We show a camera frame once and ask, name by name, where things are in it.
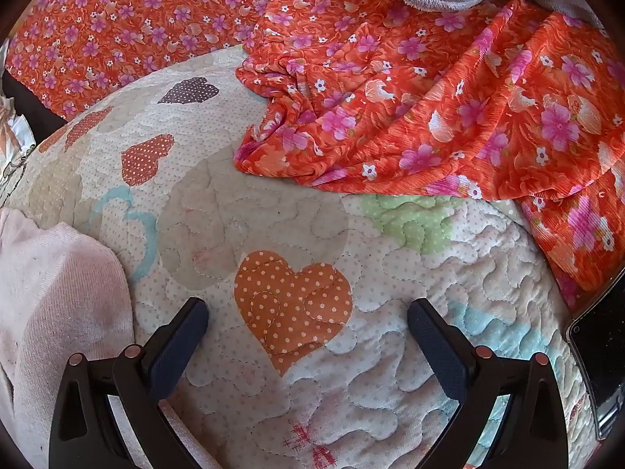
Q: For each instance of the quilted heart print blanket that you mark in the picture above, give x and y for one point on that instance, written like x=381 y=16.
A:
x=293 y=205

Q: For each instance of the pale pink small garment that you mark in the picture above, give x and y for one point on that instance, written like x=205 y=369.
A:
x=58 y=293

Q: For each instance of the white floral pillow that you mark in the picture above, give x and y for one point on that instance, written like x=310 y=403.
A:
x=12 y=146

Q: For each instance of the orange floral bed sheet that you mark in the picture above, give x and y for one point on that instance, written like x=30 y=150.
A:
x=122 y=19

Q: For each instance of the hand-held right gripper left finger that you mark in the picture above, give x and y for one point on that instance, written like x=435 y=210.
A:
x=178 y=347

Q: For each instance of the black phone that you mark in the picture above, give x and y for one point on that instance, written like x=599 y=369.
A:
x=605 y=351

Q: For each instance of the orange floral garment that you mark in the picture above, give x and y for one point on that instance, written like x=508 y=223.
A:
x=415 y=107

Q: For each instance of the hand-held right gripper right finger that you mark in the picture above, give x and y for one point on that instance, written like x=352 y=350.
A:
x=437 y=347

